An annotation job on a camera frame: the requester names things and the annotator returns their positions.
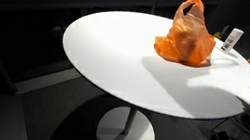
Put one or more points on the orange plastic bag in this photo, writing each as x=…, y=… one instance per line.
x=190, y=43

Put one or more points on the white bottle with barcode label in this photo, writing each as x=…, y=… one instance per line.
x=232, y=40

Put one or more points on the green and black object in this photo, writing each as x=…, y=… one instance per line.
x=221, y=33

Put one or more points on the white table pedestal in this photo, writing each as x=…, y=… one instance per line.
x=126, y=137

